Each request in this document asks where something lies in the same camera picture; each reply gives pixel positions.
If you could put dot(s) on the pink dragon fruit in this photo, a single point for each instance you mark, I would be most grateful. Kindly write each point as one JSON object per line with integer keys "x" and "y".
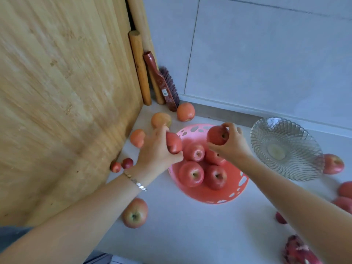
{"x": 297, "y": 251}

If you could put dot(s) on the whole red apple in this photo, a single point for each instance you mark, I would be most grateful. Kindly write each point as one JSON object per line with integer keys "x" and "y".
{"x": 217, "y": 135}
{"x": 173, "y": 142}

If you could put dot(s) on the person's right hand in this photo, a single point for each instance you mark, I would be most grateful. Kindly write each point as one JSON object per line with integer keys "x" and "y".
{"x": 236, "y": 148}

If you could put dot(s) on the person's left forearm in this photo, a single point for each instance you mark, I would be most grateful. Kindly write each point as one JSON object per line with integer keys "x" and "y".
{"x": 68, "y": 225}

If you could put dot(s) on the person's left hand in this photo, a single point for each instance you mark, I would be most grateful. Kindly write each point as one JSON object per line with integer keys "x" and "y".
{"x": 154, "y": 153}

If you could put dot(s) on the pink perforated plastic bowl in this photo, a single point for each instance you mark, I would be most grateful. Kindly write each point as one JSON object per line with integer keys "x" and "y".
{"x": 203, "y": 193}

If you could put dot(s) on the grey metal bar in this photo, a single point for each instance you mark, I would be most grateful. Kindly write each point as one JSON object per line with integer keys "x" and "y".
{"x": 220, "y": 114}

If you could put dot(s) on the clear glass fruit bowl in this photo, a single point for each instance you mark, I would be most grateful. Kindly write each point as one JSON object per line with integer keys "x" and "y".
{"x": 286, "y": 151}

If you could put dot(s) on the short wooden rolling pin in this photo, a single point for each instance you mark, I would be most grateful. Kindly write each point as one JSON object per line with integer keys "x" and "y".
{"x": 140, "y": 68}

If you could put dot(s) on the yellow green apple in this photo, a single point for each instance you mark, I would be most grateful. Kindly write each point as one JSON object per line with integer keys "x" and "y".
{"x": 161, "y": 119}

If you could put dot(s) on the large dark red apple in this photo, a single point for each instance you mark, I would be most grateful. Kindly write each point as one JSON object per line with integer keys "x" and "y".
{"x": 191, "y": 174}

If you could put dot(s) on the person's right forearm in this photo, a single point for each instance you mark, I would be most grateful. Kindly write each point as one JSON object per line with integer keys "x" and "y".
{"x": 288, "y": 200}

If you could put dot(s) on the large wooden cutting board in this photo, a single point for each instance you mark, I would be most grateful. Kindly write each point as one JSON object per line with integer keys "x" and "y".
{"x": 55, "y": 93}

